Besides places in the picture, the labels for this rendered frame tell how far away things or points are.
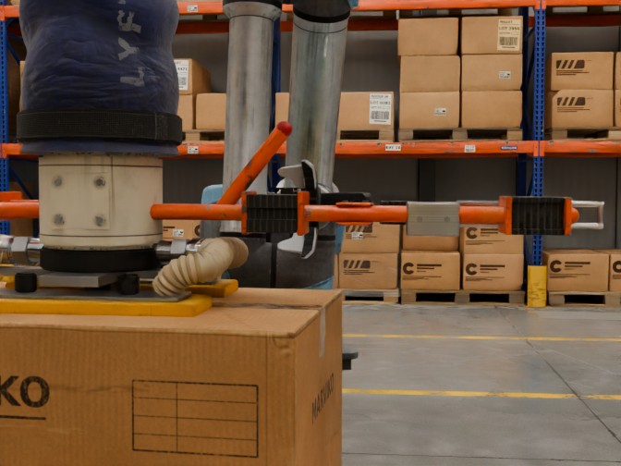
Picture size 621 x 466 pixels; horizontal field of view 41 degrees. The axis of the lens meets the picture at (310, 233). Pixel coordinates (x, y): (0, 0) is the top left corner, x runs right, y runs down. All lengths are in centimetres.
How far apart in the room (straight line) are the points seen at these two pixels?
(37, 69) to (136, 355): 41
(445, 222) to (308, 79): 69
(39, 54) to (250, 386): 52
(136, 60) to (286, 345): 44
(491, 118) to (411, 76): 88
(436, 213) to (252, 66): 61
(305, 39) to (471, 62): 673
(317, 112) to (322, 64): 11
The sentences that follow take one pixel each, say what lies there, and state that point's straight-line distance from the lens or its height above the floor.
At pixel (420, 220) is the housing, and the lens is 110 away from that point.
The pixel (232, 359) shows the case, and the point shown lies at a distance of 94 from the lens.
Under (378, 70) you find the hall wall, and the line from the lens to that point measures 964.
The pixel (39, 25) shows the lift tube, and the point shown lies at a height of 132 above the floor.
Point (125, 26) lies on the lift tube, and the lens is 113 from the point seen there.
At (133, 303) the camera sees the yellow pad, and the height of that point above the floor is 96.
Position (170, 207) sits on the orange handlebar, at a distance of 115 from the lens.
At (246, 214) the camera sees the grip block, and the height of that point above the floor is 107.
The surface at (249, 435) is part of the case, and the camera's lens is 96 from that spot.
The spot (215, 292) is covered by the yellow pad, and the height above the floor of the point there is 95.
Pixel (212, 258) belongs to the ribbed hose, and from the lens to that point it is 106.
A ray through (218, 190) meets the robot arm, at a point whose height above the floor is 110.
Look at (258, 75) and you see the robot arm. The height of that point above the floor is 132.
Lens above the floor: 110
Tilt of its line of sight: 3 degrees down
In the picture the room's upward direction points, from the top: straight up
